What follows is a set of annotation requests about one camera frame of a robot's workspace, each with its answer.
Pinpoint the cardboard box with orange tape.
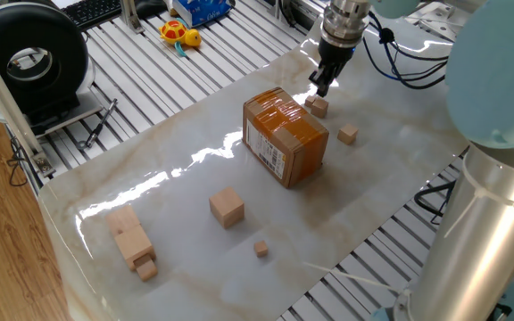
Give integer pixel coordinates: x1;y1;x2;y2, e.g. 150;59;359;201
242;86;330;190

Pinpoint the thin black cable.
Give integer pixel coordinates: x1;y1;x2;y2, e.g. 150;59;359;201
5;136;30;188

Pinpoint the perforated metal plate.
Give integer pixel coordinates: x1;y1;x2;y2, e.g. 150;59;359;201
406;2;459;44

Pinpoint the black cable clip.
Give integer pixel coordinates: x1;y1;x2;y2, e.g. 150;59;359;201
378;26;396;45

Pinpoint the metal corner bracket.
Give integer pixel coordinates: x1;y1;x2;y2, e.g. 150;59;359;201
31;151;57;179

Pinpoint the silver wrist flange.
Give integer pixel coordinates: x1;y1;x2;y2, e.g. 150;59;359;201
319;0;371;49

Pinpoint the long wooden block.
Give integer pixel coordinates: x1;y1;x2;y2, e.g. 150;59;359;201
104;203;157;272

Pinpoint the aluminium post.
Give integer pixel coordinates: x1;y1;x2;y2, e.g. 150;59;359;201
118;0;145;35

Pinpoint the large wooden cube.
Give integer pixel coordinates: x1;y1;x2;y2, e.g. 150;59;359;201
208;186;245;230

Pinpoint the grey base plate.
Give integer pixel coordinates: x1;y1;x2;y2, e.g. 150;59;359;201
29;88;105;138

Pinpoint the white zip tie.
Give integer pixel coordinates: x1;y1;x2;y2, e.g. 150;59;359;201
303;261;412;298
443;160;514;240

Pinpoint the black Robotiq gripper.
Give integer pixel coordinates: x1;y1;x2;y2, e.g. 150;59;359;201
308;39;357;98

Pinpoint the small wooden cube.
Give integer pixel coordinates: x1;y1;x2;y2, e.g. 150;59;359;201
309;96;330;119
336;123;360;146

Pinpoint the blue tissue pack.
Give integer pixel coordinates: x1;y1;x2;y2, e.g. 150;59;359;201
170;0;236;29

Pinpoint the black keyboard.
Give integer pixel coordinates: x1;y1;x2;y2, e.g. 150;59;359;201
60;0;124;32

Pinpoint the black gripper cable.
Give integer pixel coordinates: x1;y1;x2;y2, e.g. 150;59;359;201
361;11;452;90

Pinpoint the yellow turtle toy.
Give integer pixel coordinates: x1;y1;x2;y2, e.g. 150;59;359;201
157;20;203;58

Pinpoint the aluminium frame beam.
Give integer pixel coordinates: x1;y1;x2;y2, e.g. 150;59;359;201
0;26;57;179

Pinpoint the black silver pen tool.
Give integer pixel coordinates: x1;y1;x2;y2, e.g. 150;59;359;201
83;97;119;149

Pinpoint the black mouse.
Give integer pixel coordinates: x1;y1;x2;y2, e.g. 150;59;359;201
134;0;169;19

